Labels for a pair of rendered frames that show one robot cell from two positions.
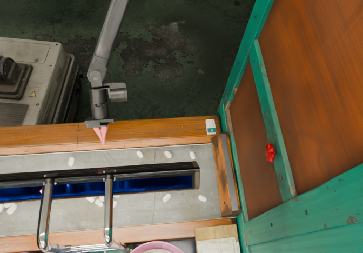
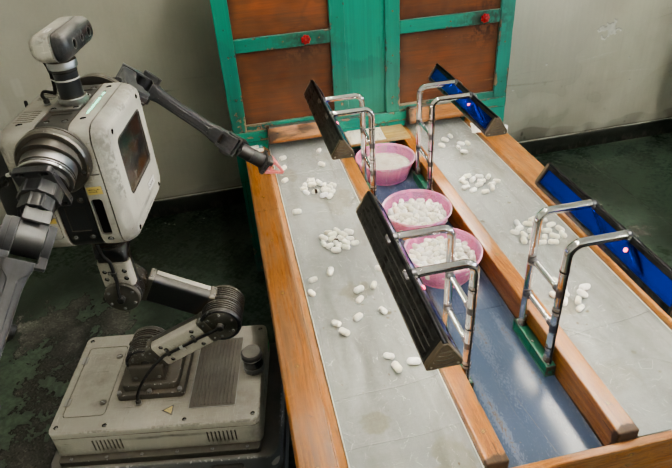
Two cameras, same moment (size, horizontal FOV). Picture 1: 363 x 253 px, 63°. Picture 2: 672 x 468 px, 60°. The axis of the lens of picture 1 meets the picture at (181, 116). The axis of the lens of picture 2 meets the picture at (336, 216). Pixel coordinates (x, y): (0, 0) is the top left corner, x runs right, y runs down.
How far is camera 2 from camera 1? 2.31 m
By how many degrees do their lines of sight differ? 60
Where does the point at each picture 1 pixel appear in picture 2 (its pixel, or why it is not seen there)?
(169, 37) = (48, 327)
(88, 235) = (360, 187)
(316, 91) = not seen: outside the picture
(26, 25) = not seen: outside the picture
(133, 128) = (260, 183)
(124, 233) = (354, 173)
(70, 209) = (341, 205)
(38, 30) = not seen: outside the picture
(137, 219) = (341, 175)
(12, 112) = (214, 353)
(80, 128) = (261, 210)
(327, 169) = not seen: outside the picture
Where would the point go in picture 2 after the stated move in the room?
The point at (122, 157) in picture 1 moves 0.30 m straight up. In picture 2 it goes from (288, 190) to (280, 124)
